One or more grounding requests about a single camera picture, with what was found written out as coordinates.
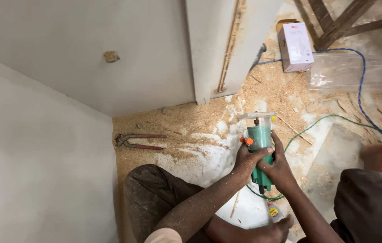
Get red-handled pincers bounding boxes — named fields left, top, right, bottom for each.
left=114, top=133, right=167, bottom=151

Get grey cabinet panel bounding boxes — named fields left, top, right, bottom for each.
left=185, top=0, right=284, bottom=105

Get small yellow-label bottle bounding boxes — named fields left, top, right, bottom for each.
left=268, top=204, right=283, bottom=224

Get green cable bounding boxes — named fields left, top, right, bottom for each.
left=246, top=114, right=379, bottom=203

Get small chipboard block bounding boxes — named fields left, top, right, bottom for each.
left=103, top=51, right=121, bottom=63

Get grey board offcut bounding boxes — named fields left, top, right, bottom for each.
left=306, top=123, right=364, bottom=206

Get green trim router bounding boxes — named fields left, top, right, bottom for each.
left=237, top=111, right=277, bottom=195

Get white cardboard box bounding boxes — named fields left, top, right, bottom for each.
left=276, top=19, right=315, bottom=73

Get wooden table frame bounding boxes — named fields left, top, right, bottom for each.
left=293, top=0, right=382, bottom=51

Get thin wood sliver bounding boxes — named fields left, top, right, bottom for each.
left=276, top=115, right=314, bottom=146

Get person's left hand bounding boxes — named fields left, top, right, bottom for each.
left=233, top=143, right=274, bottom=185

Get person's right leg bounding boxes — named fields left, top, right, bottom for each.
left=297, top=134, right=382, bottom=243

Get clear plastic sheet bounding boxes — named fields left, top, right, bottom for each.
left=306, top=53, right=382, bottom=94

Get person's right hand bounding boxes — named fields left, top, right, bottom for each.
left=257, top=130, right=300, bottom=195

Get blue cable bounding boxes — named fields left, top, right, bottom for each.
left=256, top=48, right=382, bottom=140

